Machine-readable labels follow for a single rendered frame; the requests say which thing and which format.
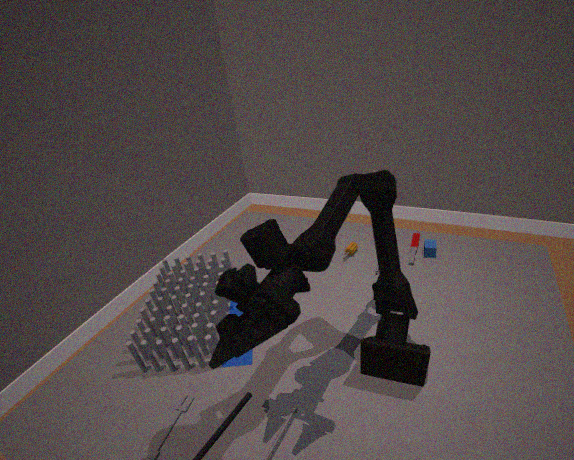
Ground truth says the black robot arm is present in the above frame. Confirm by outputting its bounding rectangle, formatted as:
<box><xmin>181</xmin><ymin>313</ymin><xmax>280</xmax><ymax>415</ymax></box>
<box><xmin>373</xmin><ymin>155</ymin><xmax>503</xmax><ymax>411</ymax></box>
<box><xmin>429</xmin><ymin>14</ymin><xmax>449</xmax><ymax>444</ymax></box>
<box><xmin>215</xmin><ymin>170</ymin><xmax>418</xmax><ymax>345</ymax></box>

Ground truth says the blue block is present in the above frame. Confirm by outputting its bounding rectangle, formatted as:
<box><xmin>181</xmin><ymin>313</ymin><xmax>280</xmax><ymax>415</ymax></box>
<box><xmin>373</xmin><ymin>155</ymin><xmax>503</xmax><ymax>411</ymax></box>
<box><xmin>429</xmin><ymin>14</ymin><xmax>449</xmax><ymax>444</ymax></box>
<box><xmin>424</xmin><ymin>239</ymin><xmax>437</xmax><ymax>259</ymax></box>

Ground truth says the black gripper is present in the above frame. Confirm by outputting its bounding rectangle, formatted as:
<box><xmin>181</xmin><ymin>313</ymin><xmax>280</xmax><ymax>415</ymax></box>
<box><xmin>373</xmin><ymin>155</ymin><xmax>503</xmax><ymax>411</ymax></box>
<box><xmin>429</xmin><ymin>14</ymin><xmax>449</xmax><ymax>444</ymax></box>
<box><xmin>208</xmin><ymin>277</ymin><xmax>301</xmax><ymax>369</ymax></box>

